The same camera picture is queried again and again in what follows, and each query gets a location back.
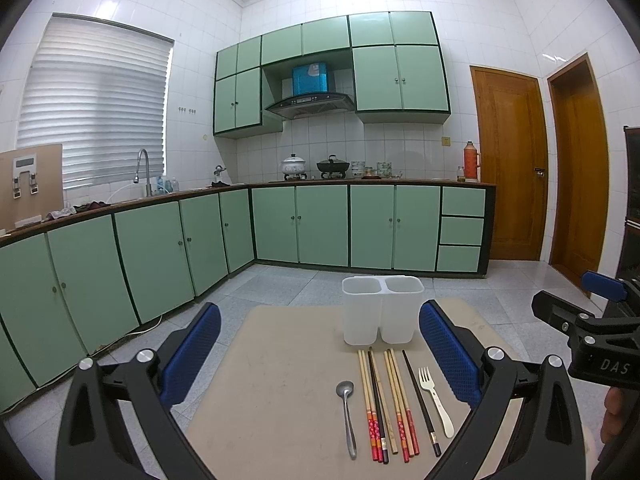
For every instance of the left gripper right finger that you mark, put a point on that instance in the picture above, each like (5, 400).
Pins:
(547, 440)

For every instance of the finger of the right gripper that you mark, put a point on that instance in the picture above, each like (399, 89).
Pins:
(603, 286)
(565, 317)

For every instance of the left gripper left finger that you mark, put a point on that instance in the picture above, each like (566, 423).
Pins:
(94, 443)

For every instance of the white plastic fork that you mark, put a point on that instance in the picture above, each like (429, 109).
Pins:
(427, 383)

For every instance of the red floral bamboo chopstick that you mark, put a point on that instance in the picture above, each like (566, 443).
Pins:
(401, 431)

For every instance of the thin red-end bamboo chopstick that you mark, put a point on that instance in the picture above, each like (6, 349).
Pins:
(411, 424)

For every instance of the black chopstick with silver band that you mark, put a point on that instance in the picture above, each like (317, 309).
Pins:
(381, 437)

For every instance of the red-handled bamboo chopstick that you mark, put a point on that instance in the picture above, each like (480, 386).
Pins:
(375, 433)
(374, 447)

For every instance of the metal spoon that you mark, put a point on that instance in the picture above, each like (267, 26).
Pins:
(344, 390)

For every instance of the green lower kitchen cabinets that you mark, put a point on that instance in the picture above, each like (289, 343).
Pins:
(71, 287)

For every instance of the person's right hand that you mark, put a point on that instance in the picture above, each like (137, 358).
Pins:
(614, 417)

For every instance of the dark glass cabinet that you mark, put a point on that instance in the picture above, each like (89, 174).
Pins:
(628, 268)

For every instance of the wooden door right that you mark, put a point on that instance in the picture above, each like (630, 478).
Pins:
(583, 174)

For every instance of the wooden door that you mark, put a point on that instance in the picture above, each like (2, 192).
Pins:
(583, 174)
(513, 158)

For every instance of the wooden door left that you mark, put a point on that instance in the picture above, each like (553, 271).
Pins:
(513, 158)

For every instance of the orange thermos flask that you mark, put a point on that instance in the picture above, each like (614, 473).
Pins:
(471, 162)

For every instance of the white double utensil holder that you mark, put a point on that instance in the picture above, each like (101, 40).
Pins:
(380, 306)

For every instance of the cardboard box with scale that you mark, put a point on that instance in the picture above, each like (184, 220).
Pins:
(31, 184)

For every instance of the white enamel pot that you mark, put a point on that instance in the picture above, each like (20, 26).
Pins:
(294, 168)

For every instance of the black wok with lid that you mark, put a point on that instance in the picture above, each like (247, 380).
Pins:
(333, 168)

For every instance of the white window blinds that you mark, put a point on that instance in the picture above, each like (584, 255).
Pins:
(100, 90)

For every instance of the black range hood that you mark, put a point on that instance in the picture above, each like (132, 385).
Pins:
(308, 104)

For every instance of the blue box on hood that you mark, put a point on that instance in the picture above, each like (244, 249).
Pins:
(310, 78)

